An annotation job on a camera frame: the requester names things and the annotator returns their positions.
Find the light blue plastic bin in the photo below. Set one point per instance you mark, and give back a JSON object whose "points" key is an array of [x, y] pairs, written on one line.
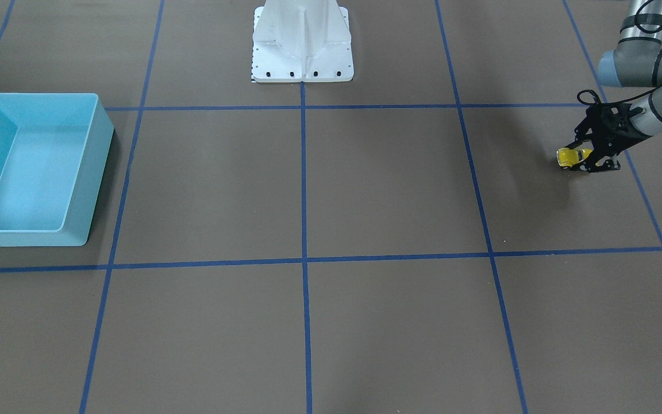
{"points": [[53, 151]]}

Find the yellow beetle toy car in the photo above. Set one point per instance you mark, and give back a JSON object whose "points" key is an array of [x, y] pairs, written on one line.
{"points": [[572, 159]]}

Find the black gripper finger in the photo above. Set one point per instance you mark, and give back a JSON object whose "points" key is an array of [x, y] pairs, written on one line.
{"points": [[607, 165], [578, 142]]}

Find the white pedestal column base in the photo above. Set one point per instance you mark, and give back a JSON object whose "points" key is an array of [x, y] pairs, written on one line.
{"points": [[301, 41]]}

